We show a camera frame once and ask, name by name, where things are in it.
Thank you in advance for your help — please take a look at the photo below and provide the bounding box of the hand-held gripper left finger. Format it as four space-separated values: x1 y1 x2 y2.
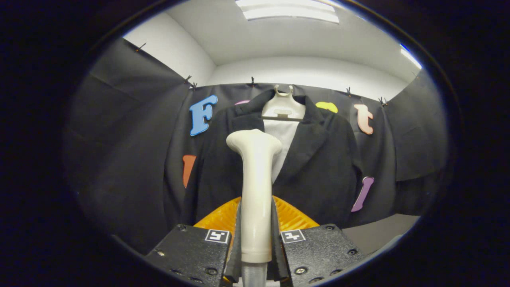
145 197 242 287

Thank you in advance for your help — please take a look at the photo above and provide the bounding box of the grey cabinet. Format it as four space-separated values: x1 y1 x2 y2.
342 214 421 256

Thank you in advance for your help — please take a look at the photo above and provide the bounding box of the black suit jacket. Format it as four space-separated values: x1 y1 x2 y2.
195 90 363 230

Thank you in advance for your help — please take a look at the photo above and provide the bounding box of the long ceiling light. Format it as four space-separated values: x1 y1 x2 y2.
235 0 340 24

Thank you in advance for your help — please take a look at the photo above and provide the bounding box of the small ceiling light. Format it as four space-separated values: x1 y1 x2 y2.
400 44 423 69

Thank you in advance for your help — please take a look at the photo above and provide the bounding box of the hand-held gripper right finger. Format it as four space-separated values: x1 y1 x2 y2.
271 195 367 287

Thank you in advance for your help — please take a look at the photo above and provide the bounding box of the black backdrop cloth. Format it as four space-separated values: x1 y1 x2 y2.
64 38 449 256

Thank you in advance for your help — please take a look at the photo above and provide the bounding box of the white garment steamer head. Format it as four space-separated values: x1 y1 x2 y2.
226 129 283 263

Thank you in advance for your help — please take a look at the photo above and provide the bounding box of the white shirt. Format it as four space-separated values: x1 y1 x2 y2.
264 119 300 184

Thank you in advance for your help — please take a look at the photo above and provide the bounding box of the white steamer hanger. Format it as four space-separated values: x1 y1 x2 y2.
261 84 306 122

